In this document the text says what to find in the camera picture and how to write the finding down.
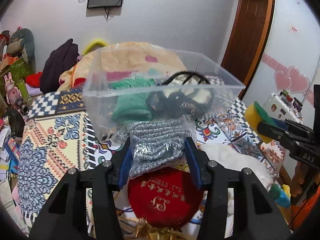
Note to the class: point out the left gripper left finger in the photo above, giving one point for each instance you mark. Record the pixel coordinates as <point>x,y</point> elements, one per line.
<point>63,216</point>

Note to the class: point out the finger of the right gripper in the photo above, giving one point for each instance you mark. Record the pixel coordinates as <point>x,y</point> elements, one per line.
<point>280,123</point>

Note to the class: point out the yellow green sponge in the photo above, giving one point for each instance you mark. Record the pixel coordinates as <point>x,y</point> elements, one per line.
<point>254,114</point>

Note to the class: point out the black patterned strap bag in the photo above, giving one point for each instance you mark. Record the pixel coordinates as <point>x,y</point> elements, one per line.
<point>183,99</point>

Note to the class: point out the silver mesh cloth bag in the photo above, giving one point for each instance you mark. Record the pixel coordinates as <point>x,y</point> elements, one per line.
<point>157,144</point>

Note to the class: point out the green knitted cloth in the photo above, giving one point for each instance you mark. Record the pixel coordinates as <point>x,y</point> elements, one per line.
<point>132,107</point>

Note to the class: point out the white fluffy cloth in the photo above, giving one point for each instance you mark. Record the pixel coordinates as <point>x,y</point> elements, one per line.
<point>229,158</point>

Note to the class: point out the red embroidered pouch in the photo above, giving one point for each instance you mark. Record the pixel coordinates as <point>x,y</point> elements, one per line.
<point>165,197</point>

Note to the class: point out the pink rabbit figurine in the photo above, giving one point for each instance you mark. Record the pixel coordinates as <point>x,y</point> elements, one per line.
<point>12,92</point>

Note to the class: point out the clear plastic storage box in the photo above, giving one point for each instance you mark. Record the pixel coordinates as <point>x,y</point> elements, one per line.
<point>100,99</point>

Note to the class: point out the green cardboard box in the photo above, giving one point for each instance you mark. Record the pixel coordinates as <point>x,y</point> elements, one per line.
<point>19,70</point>

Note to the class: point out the dark purple garment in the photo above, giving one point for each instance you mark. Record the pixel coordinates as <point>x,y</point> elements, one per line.
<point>59,61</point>

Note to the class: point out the beige floral blanket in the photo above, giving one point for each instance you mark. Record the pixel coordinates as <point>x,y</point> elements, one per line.
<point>123,58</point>

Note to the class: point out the grey plush toy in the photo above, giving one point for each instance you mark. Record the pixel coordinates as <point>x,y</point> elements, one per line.
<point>22,42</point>

